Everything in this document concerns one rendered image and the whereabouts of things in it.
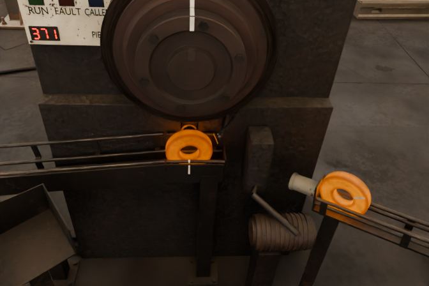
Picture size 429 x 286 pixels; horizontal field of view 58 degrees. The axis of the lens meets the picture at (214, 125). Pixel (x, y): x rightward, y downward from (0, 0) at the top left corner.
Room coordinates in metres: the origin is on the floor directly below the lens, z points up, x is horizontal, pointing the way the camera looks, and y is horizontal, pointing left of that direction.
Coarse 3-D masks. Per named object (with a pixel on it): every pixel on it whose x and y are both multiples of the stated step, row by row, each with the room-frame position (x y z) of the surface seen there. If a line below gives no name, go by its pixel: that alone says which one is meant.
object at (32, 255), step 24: (24, 192) 0.74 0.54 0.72; (48, 192) 0.74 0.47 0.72; (0, 216) 0.69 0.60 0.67; (24, 216) 0.72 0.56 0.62; (48, 216) 0.74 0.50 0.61; (0, 240) 0.65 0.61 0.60; (24, 240) 0.66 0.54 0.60; (48, 240) 0.66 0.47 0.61; (72, 240) 0.62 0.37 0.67; (0, 264) 0.58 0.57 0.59; (24, 264) 0.58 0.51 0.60; (48, 264) 0.58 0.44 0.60
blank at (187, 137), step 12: (180, 132) 0.95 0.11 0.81; (192, 132) 0.95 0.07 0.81; (168, 144) 0.93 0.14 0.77; (180, 144) 0.93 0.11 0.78; (192, 144) 0.94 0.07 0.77; (204, 144) 0.94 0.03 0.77; (168, 156) 0.92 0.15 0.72; (180, 156) 0.93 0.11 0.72; (192, 156) 0.95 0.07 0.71; (204, 156) 0.94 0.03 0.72
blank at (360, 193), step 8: (328, 176) 0.86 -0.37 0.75; (336, 176) 0.84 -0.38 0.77; (344, 176) 0.83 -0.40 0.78; (352, 176) 0.83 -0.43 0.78; (320, 184) 0.86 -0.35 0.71; (328, 184) 0.84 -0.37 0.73; (336, 184) 0.83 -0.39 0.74; (344, 184) 0.82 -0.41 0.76; (352, 184) 0.81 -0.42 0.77; (360, 184) 0.81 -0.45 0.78; (320, 192) 0.85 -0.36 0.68; (328, 192) 0.84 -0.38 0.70; (336, 192) 0.85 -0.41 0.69; (352, 192) 0.80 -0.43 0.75; (360, 192) 0.79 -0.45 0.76; (368, 192) 0.80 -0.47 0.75; (328, 200) 0.84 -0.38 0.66; (336, 200) 0.83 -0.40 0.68; (344, 200) 0.83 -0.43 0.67; (352, 200) 0.82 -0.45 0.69; (360, 200) 0.79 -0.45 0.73; (368, 200) 0.78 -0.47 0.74; (336, 208) 0.82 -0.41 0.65; (352, 208) 0.79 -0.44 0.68; (360, 208) 0.78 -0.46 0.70
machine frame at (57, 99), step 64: (320, 0) 1.10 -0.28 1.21; (64, 64) 1.03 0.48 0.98; (320, 64) 1.11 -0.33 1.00; (64, 128) 0.98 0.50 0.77; (128, 128) 0.99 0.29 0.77; (320, 128) 1.06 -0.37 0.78; (64, 192) 0.97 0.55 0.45; (128, 192) 0.99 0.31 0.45; (192, 192) 1.02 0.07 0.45; (128, 256) 0.99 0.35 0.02; (192, 256) 1.02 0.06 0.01
